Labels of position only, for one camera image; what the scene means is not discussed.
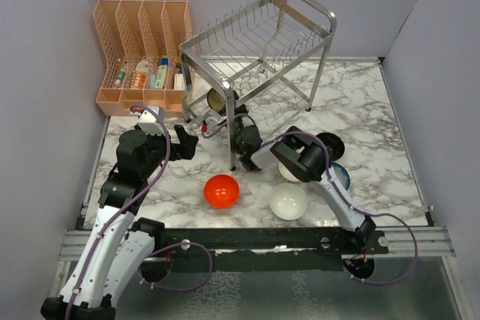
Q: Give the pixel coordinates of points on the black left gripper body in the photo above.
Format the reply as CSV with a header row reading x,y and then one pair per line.
x,y
158,149

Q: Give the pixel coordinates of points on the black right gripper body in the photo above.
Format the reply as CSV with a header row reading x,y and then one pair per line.
x,y
238,127

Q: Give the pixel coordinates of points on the dark patterned cream-inside bowl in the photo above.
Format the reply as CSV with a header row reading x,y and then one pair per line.
x,y
215,101

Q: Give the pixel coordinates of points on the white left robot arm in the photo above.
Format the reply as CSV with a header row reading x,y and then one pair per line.
x,y
120,215

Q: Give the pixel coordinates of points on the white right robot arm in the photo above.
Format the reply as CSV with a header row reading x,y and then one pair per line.
x,y
308,159

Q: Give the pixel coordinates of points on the beige speckled bowl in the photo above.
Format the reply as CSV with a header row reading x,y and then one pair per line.
x,y
286,174

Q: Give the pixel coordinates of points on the red bowl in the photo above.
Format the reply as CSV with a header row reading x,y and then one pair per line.
x,y
221,191

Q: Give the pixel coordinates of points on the white blue tube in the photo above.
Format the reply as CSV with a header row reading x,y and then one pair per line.
x,y
162,71

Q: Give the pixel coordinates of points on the cream bottle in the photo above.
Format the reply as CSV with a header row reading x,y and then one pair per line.
x,y
179,83

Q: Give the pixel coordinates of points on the orange white packet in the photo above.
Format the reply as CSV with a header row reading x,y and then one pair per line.
x,y
139,76

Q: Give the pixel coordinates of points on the small green white tube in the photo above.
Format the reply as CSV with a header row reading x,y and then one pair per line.
x,y
120,77

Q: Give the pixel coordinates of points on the blue and white bowl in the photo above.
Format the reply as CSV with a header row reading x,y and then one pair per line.
x,y
342,175

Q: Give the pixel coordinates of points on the peach plastic file organizer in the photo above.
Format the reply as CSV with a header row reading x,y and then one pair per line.
x,y
131,30

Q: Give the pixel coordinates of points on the steel wire dish rack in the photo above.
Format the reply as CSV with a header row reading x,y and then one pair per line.
x,y
266,57

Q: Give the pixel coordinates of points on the black aluminium frame rail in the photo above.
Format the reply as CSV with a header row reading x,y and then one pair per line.
x,y
277,249

